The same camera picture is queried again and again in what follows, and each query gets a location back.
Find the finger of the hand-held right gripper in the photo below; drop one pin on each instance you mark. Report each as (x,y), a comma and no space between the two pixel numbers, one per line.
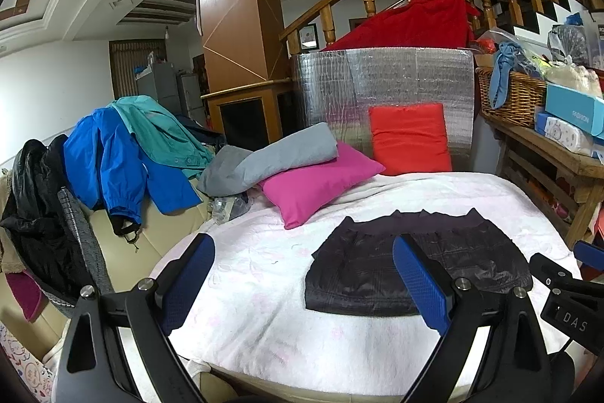
(549,271)
(590,253)

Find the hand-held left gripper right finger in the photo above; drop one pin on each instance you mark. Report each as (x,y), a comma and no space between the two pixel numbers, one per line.
(422,285)

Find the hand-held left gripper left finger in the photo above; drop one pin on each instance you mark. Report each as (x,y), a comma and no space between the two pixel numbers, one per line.
(188,285)

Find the black quilted jacket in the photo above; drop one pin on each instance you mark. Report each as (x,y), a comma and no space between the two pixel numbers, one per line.
(358,261)

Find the beige sofa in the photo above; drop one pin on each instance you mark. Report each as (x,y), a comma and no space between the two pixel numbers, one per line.
(122,252)

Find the white fleece blanket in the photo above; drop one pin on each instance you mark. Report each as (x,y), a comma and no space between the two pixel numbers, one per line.
(264,280)

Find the crumpled clear plastic bag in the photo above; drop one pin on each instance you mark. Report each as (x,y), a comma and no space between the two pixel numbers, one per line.
(229,207)

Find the grey knit cloth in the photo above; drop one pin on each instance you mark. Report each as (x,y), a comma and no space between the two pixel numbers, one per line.
(89,252)

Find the white printed box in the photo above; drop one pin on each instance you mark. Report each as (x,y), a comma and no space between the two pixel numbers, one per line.
(566,134)

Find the pink pillow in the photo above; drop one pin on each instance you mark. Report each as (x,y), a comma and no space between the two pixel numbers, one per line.
(316,186)

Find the red-orange pillow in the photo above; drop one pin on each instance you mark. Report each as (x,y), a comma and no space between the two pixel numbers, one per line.
(408,138)

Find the blue cardboard box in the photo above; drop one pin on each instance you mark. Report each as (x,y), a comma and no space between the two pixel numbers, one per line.
(571,105)

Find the blue jacket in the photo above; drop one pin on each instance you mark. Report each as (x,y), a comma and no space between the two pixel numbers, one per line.
(104,157)

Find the magenta cloth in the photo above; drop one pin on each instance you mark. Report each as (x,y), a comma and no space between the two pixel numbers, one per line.
(28,294)

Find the grey folded cloth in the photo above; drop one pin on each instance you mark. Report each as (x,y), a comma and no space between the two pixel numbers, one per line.
(283,153)

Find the teal jacket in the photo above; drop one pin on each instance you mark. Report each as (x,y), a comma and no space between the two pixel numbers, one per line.
(155,124)

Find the black shiny coat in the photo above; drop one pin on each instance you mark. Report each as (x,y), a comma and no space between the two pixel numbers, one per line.
(37,214)

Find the wicker basket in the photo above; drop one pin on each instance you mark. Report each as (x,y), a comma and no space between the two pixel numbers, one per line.
(514,101)

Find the cream cloth bundle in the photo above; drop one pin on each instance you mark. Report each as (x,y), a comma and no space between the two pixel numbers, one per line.
(573,77)

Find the printed white cloth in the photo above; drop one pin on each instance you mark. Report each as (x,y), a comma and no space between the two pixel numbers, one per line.
(23,370)

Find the small grey refrigerator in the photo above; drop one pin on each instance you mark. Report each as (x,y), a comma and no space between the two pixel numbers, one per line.
(188,96)

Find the tall grey refrigerator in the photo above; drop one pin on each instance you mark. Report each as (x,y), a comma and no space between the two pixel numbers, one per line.
(163,86)

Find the blue cloth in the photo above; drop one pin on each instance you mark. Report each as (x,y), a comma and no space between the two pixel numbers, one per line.
(502,72)

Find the clear patterned plastic bag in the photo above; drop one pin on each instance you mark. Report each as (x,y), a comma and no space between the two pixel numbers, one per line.
(568,42)

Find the clear plastic storage box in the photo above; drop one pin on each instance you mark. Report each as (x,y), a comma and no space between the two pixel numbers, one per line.
(597,39)

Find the silver insulation mat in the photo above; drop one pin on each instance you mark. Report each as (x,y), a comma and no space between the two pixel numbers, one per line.
(330,82)

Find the brown slatted door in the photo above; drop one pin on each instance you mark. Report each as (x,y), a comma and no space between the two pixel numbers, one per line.
(127,68)

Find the red blanket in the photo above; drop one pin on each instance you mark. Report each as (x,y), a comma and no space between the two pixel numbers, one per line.
(415,25)

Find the framed wall picture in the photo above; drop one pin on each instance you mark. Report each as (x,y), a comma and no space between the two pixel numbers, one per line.
(308,37)

